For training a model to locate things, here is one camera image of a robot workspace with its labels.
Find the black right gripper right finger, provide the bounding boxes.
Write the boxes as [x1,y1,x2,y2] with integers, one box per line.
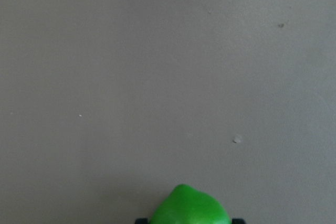
[232,218,244,224]

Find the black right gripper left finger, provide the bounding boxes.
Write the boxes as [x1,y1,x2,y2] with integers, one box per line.
[135,218,149,224]

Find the green lime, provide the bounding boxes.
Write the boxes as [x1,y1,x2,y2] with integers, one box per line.
[149,184,232,223]

